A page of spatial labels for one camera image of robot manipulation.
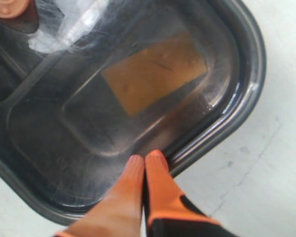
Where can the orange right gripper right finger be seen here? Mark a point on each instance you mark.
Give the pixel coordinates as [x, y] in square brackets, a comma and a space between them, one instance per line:
[170, 213]

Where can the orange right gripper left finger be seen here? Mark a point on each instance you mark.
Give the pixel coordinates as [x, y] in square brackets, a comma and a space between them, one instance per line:
[119, 213]

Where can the dark transparent box lid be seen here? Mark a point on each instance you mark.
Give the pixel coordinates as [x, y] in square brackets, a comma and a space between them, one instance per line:
[162, 98]

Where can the yellow toy cheese wedge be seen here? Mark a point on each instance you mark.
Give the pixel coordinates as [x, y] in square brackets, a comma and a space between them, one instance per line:
[151, 74]

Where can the stainless steel lunch box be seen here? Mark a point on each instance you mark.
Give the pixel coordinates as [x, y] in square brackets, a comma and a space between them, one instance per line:
[64, 118]

